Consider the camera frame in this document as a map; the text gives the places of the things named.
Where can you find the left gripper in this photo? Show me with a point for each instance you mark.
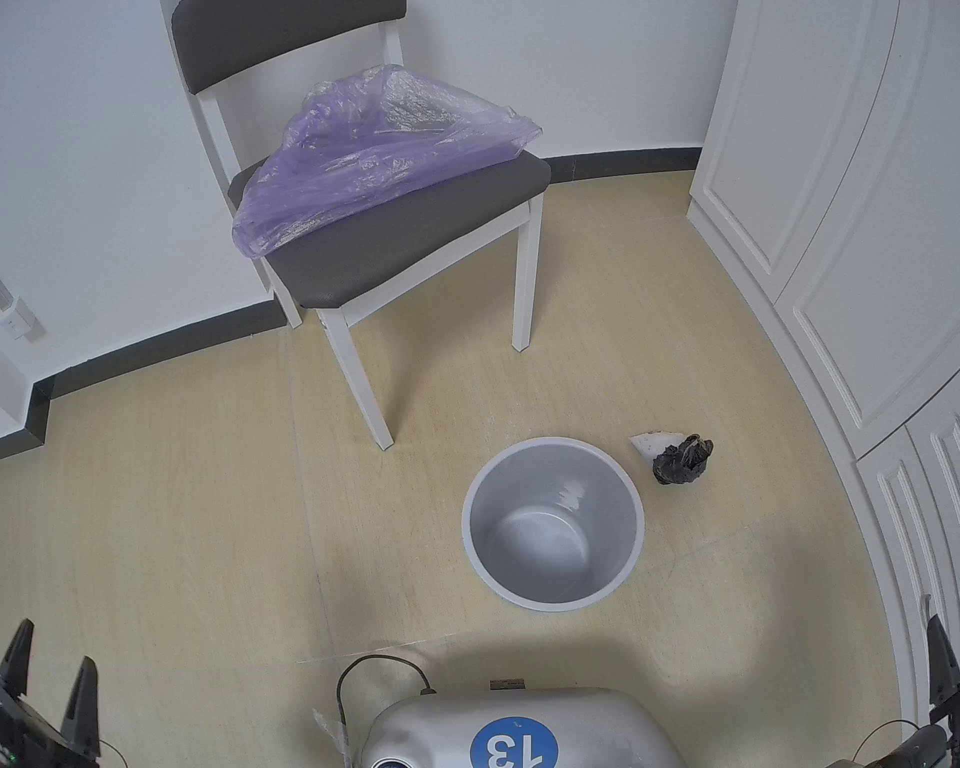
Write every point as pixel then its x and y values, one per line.
pixel 30 742

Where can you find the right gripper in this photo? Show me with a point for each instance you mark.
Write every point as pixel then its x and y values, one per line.
pixel 926 750

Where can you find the black plastic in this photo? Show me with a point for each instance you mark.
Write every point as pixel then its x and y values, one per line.
pixel 681 461

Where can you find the white paper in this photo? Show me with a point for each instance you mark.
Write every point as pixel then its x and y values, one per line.
pixel 646 444

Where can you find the purple plastic bag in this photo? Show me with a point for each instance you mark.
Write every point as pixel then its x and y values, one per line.
pixel 360 157

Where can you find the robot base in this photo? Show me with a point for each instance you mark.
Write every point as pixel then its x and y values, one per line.
pixel 450 727

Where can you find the white trash bin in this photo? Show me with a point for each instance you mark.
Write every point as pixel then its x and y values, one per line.
pixel 555 525

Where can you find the white wardrobe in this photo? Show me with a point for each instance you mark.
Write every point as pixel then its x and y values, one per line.
pixel 825 187

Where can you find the white chair with grey cushions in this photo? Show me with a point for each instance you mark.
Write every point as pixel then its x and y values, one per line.
pixel 390 247

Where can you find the white wall socket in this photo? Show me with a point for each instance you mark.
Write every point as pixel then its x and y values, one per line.
pixel 19 322

